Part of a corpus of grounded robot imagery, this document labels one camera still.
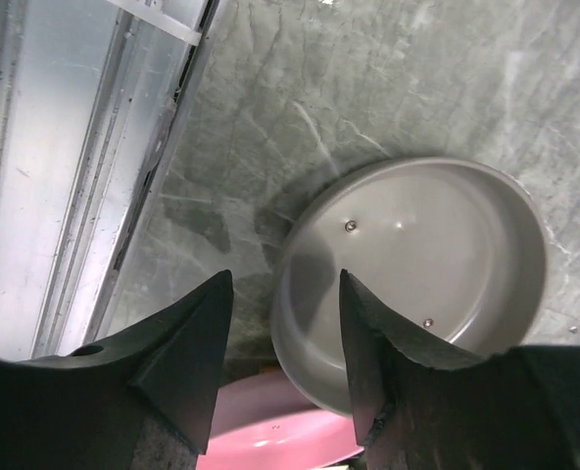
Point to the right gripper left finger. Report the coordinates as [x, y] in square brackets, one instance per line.
[154, 384]

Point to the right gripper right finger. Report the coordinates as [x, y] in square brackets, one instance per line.
[383, 350]

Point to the pink round lid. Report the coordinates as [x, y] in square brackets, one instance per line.
[264, 422]

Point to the grey round lid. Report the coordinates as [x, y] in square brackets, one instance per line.
[456, 247]

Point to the aluminium rail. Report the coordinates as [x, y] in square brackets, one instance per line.
[94, 97]

